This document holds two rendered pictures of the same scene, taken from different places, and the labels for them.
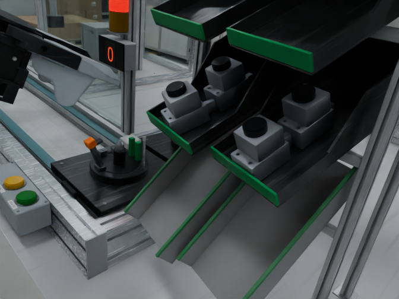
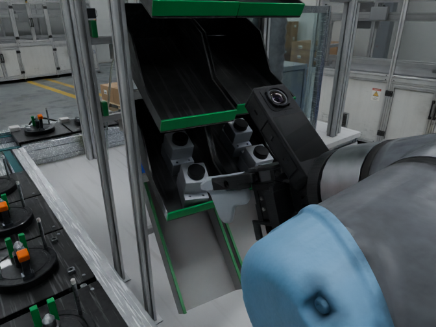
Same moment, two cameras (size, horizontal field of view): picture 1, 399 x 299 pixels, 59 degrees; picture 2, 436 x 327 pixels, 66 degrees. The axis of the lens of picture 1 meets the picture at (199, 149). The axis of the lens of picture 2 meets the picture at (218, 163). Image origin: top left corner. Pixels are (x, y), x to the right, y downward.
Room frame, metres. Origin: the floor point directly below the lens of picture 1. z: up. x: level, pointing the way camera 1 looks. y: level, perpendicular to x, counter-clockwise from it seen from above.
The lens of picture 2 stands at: (0.39, 0.56, 1.51)
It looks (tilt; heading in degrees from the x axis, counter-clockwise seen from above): 24 degrees down; 278
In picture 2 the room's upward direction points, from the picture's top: straight up
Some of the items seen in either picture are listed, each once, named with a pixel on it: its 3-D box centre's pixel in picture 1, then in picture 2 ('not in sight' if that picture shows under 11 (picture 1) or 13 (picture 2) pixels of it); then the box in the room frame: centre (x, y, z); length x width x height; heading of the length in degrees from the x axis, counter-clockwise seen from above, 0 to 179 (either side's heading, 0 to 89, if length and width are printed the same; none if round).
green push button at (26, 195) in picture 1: (27, 199); not in sight; (0.59, 0.35, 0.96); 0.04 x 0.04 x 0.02
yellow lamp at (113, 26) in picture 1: (119, 21); not in sight; (0.95, 0.25, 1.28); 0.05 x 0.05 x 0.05
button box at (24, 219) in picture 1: (16, 195); not in sight; (0.64, 0.40, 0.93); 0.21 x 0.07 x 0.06; 47
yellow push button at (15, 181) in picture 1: (14, 183); not in sight; (0.64, 0.40, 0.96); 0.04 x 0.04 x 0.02
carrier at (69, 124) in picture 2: not in sight; (87, 114); (1.36, -1.11, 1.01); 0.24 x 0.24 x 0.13; 47
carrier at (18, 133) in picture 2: not in sight; (38, 122); (1.52, -0.93, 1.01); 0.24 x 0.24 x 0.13; 47
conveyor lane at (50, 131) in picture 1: (72, 142); not in sight; (0.96, 0.39, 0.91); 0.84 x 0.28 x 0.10; 47
